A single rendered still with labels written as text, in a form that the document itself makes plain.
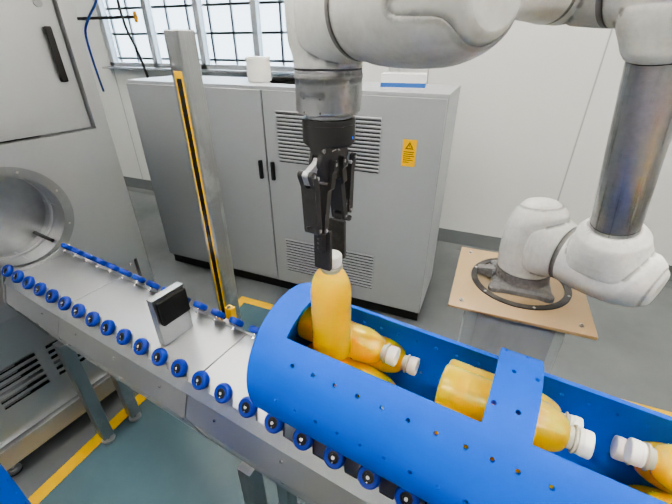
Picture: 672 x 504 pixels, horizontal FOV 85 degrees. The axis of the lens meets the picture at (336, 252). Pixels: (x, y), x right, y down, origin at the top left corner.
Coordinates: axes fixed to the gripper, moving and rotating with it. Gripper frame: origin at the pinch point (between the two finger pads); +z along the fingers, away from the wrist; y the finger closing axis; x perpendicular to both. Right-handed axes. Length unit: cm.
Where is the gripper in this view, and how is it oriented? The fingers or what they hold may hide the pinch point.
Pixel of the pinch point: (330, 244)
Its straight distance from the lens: 61.1
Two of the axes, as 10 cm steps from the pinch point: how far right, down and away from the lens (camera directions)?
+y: -5.0, 4.2, -7.5
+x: 8.7, 2.4, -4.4
